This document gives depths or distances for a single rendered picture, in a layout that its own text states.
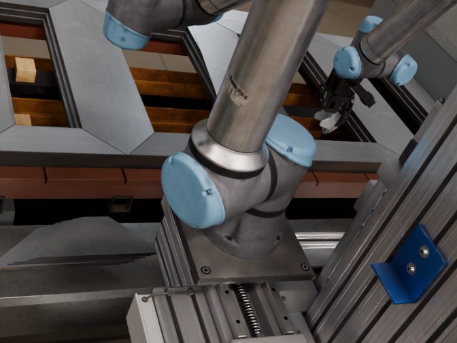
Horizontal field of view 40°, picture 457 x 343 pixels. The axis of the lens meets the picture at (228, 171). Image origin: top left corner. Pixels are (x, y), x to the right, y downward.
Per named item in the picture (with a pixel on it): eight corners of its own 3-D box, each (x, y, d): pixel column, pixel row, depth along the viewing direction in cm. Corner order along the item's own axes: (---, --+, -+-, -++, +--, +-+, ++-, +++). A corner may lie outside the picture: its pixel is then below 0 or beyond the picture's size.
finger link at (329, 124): (310, 132, 180) (323, 106, 174) (327, 133, 182) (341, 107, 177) (315, 139, 178) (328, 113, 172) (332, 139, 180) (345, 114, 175)
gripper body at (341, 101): (312, 97, 176) (330, 61, 169) (337, 100, 180) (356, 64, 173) (324, 114, 171) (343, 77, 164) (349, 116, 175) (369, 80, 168)
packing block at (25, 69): (12, 69, 171) (14, 56, 169) (31, 70, 174) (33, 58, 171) (15, 82, 167) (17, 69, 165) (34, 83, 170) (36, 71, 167)
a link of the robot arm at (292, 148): (305, 200, 109) (338, 139, 100) (254, 224, 99) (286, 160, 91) (258, 157, 114) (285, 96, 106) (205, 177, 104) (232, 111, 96)
